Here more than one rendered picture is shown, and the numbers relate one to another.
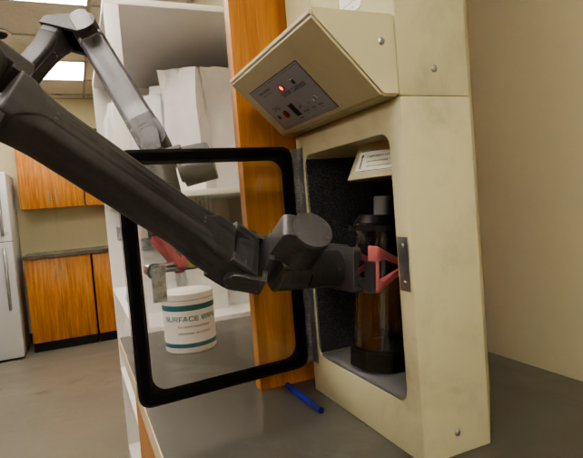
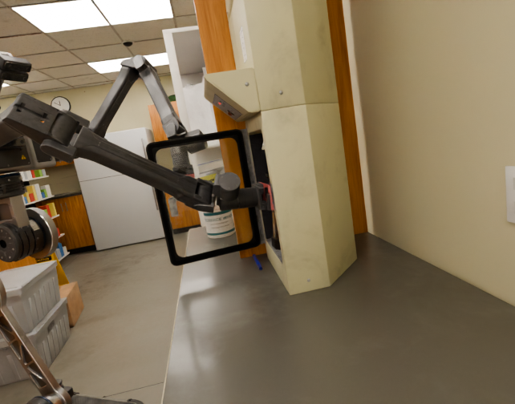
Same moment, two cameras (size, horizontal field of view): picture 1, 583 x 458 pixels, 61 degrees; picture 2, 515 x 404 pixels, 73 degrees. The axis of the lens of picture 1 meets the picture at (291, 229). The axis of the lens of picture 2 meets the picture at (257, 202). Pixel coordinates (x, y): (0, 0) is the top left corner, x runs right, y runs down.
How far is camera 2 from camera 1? 0.40 m
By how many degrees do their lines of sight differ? 17
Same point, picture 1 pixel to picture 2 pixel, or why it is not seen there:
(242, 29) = (212, 62)
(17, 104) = (80, 143)
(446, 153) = (292, 137)
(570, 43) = (403, 46)
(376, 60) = (245, 94)
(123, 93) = (160, 103)
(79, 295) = not seen: hidden behind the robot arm
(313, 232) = (229, 182)
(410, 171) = (270, 150)
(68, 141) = (105, 154)
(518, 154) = (387, 116)
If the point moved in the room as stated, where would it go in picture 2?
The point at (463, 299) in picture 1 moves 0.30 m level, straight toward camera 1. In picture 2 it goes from (308, 213) to (239, 257)
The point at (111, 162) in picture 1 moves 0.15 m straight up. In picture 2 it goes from (126, 159) to (111, 97)
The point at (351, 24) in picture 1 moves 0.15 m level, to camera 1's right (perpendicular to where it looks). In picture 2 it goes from (229, 78) to (293, 65)
